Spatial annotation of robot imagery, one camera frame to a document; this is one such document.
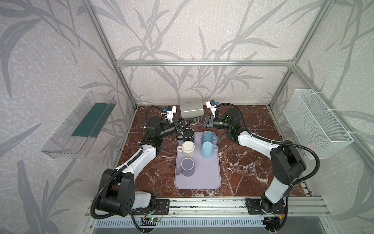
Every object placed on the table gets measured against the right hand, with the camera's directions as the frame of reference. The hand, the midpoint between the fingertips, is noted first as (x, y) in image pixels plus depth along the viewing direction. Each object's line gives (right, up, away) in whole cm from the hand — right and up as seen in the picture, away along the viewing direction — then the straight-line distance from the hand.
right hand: (195, 117), depth 74 cm
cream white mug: (-5, -19, +13) cm, 24 cm away
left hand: (-1, -1, -1) cm, 2 cm away
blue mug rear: (+8, -12, +16) cm, 21 cm away
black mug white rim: (-5, -11, +18) cm, 21 cm away
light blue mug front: (+7, -19, +12) cm, 24 cm away
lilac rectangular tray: (+7, -34, +11) cm, 37 cm away
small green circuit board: (-21, -50, -3) cm, 54 cm away
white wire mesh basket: (+54, -4, -10) cm, 55 cm away
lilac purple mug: (-4, -28, +6) cm, 29 cm away
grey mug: (-2, +3, -3) cm, 5 cm away
